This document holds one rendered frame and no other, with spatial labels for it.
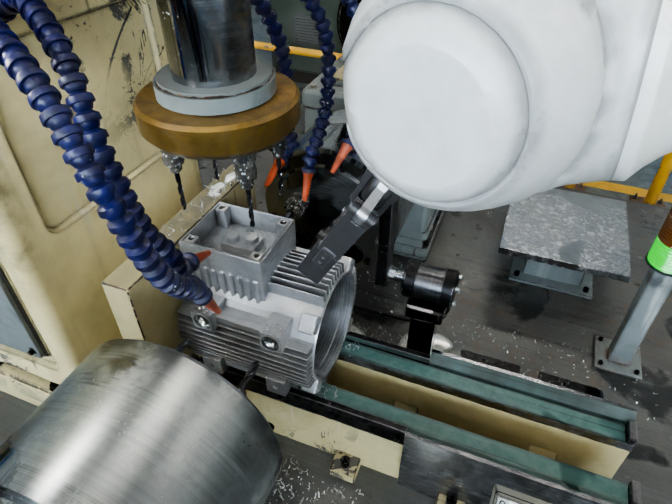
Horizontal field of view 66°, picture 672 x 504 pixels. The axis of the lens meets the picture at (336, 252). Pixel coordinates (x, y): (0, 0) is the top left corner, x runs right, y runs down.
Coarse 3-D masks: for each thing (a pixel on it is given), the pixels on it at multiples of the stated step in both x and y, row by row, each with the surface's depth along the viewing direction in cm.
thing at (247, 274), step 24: (216, 216) 73; (240, 216) 73; (264, 216) 72; (192, 240) 67; (216, 240) 72; (240, 240) 70; (288, 240) 70; (216, 264) 67; (240, 264) 65; (264, 264) 64; (216, 288) 69; (240, 288) 67; (264, 288) 66
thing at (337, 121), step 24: (336, 120) 90; (336, 144) 83; (288, 168) 86; (360, 168) 81; (288, 192) 89; (312, 192) 87; (336, 192) 85; (288, 216) 85; (312, 216) 90; (336, 216) 88; (312, 240) 94; (360, 240) 89; (360, 264) 93
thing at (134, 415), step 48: (96, 384) 47; (144, 384) 47; (192, 384) 48; (48, 432) 44; (96, 432) 43; (144, 432) 44; (192, 432) 46; (240, 432) 49; (0, 480) 41; (48, 480) 40; (96, 480) 41; (144, 480) 42; (192, 480) 44; (240, 480) 48
